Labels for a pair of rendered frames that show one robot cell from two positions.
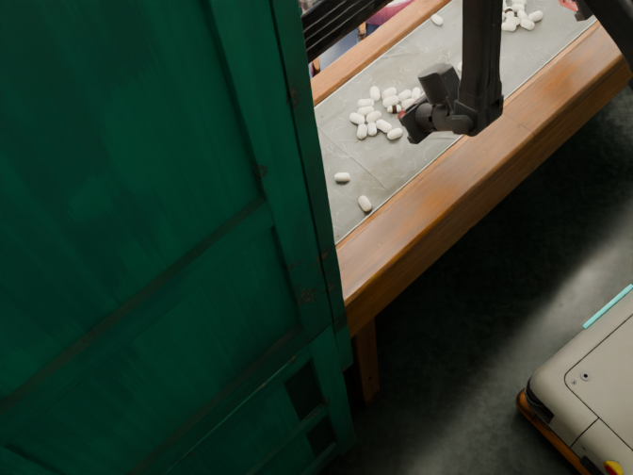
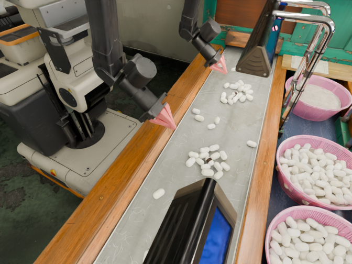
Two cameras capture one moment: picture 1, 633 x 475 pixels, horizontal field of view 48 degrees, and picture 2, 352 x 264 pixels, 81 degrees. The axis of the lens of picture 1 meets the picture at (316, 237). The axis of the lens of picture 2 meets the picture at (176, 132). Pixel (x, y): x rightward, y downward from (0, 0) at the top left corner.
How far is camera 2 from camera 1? 189 cm
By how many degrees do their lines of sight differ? 71
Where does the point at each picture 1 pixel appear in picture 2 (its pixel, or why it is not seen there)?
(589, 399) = (128, 121)
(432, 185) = (198, 70)
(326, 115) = (262, 87)
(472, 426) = not seen: hidden behind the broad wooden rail
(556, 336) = not seen: hidden behind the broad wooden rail
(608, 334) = (122, 140)
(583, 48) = (152, 140)
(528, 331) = not seen: hidden behind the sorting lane
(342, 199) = (228, 66)
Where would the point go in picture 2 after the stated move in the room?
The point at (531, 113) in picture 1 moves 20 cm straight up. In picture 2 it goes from (170, 100) to (169, 55)
